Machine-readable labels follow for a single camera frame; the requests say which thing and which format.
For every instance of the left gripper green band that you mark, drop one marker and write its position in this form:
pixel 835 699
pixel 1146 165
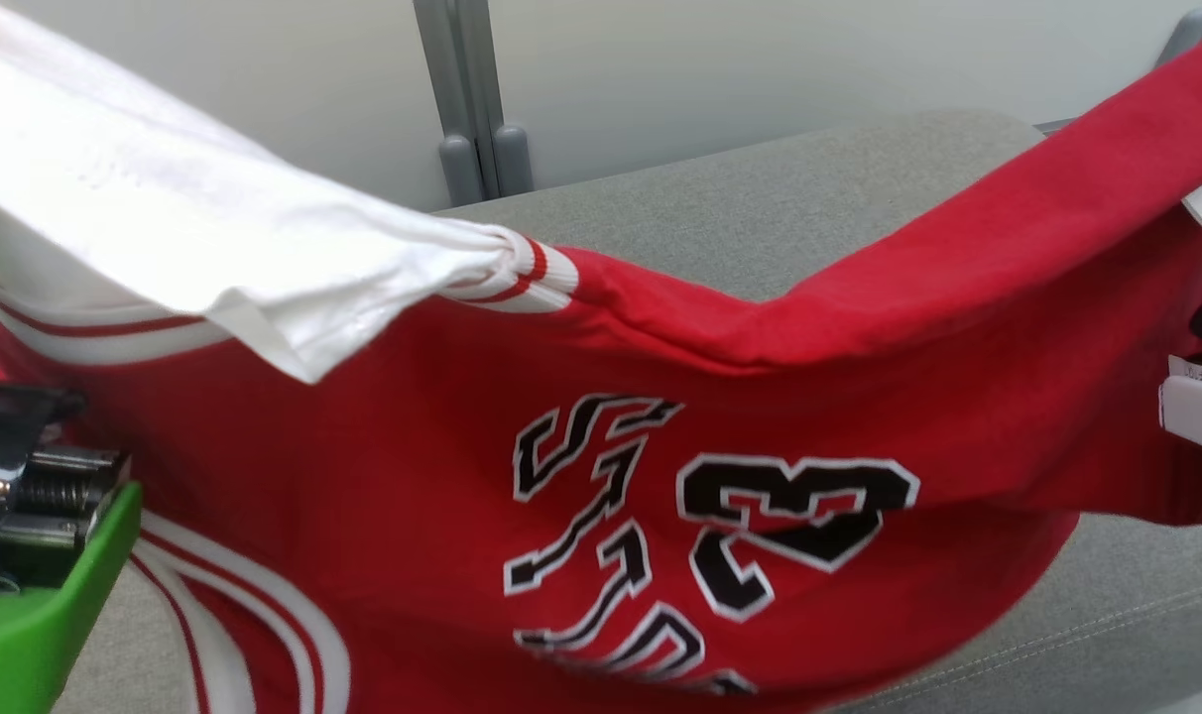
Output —
pixel 26 635

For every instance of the grey partition post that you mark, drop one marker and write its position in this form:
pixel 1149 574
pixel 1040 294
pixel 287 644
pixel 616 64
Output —
pixel 472 99

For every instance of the red basketball jersey black lettering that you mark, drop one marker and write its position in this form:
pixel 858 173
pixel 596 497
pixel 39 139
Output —
pixel 661 416

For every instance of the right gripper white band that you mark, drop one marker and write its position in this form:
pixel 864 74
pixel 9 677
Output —
pixel 1201 407

